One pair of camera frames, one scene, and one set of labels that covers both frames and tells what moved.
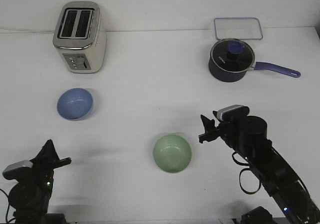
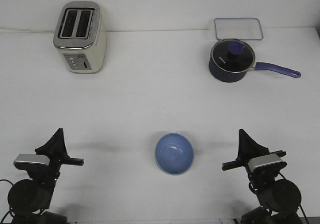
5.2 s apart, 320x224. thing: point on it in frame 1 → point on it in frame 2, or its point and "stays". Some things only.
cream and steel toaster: (79, 37) stays
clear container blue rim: (247, 28) stays
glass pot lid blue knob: (232, 55) stays
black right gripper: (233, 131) → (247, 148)
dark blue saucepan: (218, 75) stays
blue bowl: (75, 104) → (174, 154)
